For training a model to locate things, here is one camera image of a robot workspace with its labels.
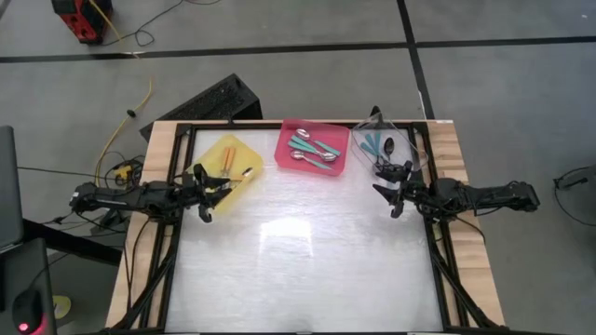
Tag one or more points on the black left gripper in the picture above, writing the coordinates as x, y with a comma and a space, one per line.
195, 195

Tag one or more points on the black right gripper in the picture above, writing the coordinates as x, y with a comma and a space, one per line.
407, 193

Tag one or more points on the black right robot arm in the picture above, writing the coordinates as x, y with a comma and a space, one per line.
475, 195

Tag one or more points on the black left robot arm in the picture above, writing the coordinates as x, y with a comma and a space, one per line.
125, 197

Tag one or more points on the yellow plastic bin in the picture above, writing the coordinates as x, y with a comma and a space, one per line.
242, 153

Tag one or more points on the clear plastic bin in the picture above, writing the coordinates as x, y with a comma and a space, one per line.
410, 139

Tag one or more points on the pink plastic bin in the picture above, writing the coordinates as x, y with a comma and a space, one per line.
285, 163

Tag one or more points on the white glossy work sheet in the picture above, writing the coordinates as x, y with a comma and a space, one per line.
279, 279

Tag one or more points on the black desk beam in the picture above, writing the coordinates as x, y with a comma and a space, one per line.
70, 242

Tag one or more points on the round yellow floor sticker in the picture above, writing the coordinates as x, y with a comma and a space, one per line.
63, 307

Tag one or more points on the black side desk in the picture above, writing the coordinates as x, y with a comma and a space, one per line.
28, 265

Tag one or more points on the grey monitor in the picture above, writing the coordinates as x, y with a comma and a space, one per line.
9, 186

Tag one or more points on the red and black box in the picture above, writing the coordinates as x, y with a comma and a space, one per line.
79, 21

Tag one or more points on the black computer mouse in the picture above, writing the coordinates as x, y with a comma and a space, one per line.
27, 309

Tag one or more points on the black metal table frame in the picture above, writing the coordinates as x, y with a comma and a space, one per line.
219, 125

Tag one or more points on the black pointed bracket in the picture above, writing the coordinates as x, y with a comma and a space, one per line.
375, 113

